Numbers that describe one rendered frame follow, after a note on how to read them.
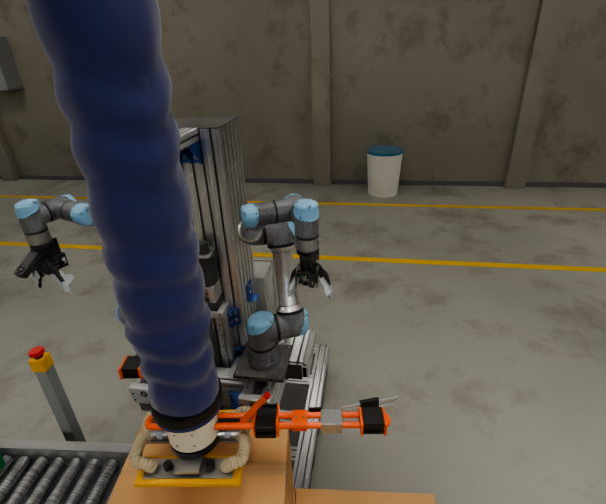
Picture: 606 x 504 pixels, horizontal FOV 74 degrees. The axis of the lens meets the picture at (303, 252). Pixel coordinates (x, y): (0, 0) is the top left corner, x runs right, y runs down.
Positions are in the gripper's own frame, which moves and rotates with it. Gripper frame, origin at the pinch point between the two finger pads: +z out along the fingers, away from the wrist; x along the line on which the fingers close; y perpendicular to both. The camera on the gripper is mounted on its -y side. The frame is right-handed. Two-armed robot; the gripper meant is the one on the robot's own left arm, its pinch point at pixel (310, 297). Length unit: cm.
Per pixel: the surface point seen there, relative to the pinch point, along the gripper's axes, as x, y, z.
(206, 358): -26.7, 29.5, 3.6
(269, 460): -14, 22, 58
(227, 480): -22, 40, 44
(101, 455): -104, 5, 95
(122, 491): -61, 41, 57
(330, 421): 9.1, 23.5, 32.0
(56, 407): -135, -9, 83
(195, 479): -32, 41, 44
